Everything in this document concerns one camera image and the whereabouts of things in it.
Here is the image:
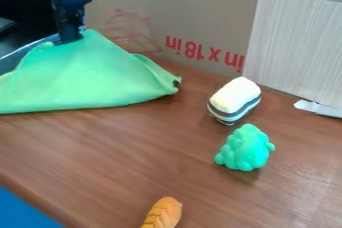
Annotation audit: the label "green cloth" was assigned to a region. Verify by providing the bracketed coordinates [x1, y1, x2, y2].
[0, 28, 184, 116]

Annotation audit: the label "cardboard box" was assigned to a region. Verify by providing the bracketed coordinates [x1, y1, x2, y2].
[84, 0, 342, 79]

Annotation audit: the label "wooden board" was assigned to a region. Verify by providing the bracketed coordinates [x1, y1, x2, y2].
[241, 0, 342, 109]

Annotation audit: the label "green toy grapes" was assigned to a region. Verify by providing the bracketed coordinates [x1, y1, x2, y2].
[213, 123, 277, 173]

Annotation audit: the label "orange toy bread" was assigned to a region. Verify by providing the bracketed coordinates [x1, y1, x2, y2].
[140, 196, 184, 228]

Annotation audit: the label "white paper piece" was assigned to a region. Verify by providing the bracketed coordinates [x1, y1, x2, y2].
[292, 99, 342, 120]

